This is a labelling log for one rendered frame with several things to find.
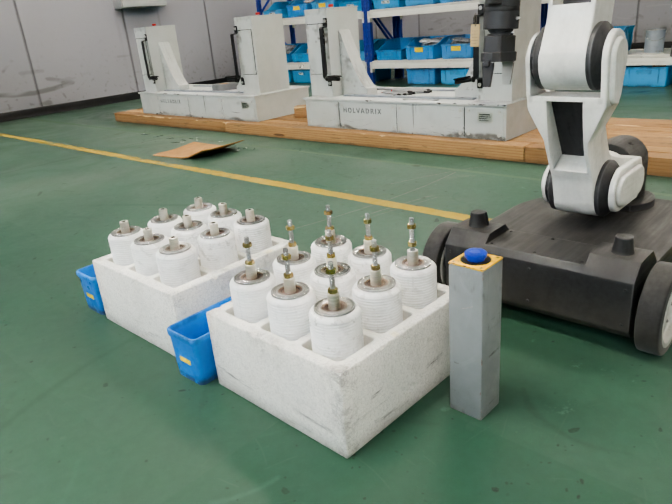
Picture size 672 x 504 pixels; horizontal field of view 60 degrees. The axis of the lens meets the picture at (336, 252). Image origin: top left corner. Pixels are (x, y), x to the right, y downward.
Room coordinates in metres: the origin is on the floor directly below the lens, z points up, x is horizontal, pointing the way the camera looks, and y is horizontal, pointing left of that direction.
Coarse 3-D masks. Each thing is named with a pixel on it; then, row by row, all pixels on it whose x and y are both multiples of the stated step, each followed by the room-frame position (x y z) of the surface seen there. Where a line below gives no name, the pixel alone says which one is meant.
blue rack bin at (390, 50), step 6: (384, 42) 7.07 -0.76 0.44; (390, 42) 7.15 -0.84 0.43; (396, 42) 7.23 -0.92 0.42; (402, 42) 7.27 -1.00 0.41; (408, 42) 7.21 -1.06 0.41; (384, 48) 7.06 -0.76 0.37; (390, 48) 7.14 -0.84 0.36; (396, 48) 7.22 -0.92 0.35; (402, 48) 7.26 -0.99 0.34; (378, 54) 6.92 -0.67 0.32; (384, 54) 6.86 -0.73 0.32; (390, 54) 6.80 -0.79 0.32; (396, 54) 6.74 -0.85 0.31; (402, 54) 6.72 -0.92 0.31
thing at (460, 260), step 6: (456, 258) 0.96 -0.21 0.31; (462, 258) 0.96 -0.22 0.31; (486, 258) 0.95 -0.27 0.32; (492, 258) 0.95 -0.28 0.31; (498, 258) 0.95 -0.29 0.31; (456, 264) 0.94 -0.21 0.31; (462, 264) 0.93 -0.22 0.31; (468, 264) 0.93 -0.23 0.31; (474, 264) 0.93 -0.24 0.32; (480, 264) 0.93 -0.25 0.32; (486, 264) 0.93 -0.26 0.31; (492, 264) 0.93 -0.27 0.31; (480, 270) 0.91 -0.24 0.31
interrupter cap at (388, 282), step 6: (366, 276) 1.05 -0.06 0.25; (384, 276) 1.05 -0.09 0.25; (390, 276) 1.04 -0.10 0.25; (360, 282) 1.03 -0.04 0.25; (366, 282) 1.03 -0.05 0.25; (384, 282) 1.02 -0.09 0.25; (390, 282) 1.02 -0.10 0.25; (360, 288) 1.00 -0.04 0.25; (366, 288) 1.00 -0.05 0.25; (372, 288) 1.00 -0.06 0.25; (378, 288) 0.99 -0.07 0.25; (384, 288) 0.99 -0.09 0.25; (390, 288) 0.99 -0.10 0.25
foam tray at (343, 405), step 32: (448, 288) 1.12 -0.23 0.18; (224, 320) 1.06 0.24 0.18; (416, 320) 0.99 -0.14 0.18; (448, 320) 1.06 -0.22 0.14; (224, 352) 1.07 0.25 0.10; (256, 352) 0.99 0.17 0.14; (288, 352) 0.92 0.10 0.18; (384, 352) 0.91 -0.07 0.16; (416, 352) 0.98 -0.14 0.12; (448, 352) 1.06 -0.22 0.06; (224, 384) 1.09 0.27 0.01; (256, 384) 1.00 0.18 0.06; (288, 384) 0.93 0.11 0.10; (320, 384) 0.87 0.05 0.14; (352, 384) 0.85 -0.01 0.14; (384, 384) 0.91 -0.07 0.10; (416, 384) 0.98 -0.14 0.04; (288, 416) 0.94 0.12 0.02; (320, 416) 0.87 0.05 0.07; (352, 416) 0.84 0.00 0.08; (384, 416) 0.90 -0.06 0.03; (352, 448) 0.84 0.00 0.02
